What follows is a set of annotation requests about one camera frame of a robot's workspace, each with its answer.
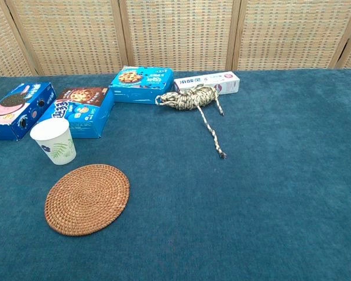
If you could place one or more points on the brown round woven coaster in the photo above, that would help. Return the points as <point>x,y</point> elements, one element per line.
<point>87,200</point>

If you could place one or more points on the white paper cup floral print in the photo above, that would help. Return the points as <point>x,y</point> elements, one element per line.
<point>57,140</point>

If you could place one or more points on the light blue chip cookie box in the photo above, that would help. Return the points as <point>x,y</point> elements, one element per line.
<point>140,85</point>

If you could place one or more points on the blue table cloth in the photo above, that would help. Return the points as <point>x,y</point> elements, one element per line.
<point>222,190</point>

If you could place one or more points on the white toothpaste box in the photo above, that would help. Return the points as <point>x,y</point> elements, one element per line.
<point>222,82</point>

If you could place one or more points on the blue brown chocolate cookie box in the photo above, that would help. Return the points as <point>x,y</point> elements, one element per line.
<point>83,109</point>

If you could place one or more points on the woven rattan folding screen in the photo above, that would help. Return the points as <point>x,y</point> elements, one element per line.
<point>178,32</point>

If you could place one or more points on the blue Oreo cookie box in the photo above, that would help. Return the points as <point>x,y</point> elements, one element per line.
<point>14,109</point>

